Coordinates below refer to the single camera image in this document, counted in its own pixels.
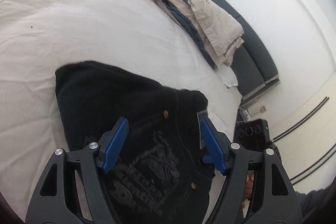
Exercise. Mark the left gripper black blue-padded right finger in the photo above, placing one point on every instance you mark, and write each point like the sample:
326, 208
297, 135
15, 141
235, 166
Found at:
216, 143

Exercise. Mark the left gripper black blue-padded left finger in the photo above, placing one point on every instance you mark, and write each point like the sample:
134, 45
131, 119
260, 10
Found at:
111, 144

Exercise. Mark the black denim pants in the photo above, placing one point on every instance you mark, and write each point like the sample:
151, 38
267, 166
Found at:
159, 176

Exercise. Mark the dark sleeved right forearm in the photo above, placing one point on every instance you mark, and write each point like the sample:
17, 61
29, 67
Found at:
309, 202

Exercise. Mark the person's right hand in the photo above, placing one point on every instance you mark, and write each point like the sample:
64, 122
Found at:
248, 188

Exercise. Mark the white pillow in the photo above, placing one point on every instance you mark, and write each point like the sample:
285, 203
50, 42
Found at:
227, 76

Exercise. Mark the dark grey padded headboard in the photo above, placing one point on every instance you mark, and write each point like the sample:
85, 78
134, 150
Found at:
252, 63

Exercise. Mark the beige folded duvet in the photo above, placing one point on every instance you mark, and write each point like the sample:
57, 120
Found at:
215, 32

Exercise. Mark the white bed sheet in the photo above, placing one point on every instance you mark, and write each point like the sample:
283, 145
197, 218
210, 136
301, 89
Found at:
39, 36

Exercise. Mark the wall power socket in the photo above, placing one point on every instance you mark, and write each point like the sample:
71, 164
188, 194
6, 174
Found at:
262, 108

